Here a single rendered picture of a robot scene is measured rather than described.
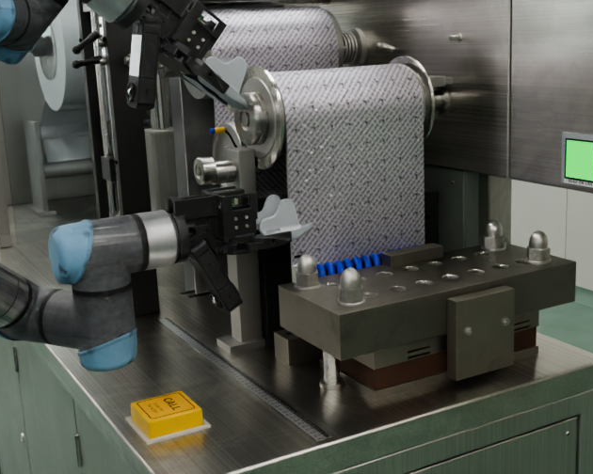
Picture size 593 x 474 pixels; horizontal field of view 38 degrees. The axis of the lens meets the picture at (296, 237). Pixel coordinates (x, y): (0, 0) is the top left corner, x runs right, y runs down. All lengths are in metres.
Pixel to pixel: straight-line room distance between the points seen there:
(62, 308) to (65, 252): 0.10
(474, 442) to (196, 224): 0.46
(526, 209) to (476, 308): 3.60
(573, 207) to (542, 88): 3.26
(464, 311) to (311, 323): 0.20
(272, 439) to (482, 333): 0.32
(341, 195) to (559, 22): 0.38
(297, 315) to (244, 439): 0.20
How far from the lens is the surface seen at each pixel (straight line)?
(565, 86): 1.23
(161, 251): 1.11
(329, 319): 1.08
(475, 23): 1.36
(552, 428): 1.27
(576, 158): 1.22
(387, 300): 1.11
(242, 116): 1.25
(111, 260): 1.09
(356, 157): 1.27
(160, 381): 1.24
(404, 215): 1.33
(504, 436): 1.21
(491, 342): 1.20
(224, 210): 1.14
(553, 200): 4.60
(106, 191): 1.62
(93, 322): 1.12
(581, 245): 4.52
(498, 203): 1.63
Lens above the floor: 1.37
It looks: 13 degrees down
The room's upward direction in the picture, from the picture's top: 3 degrees counter-clockwise
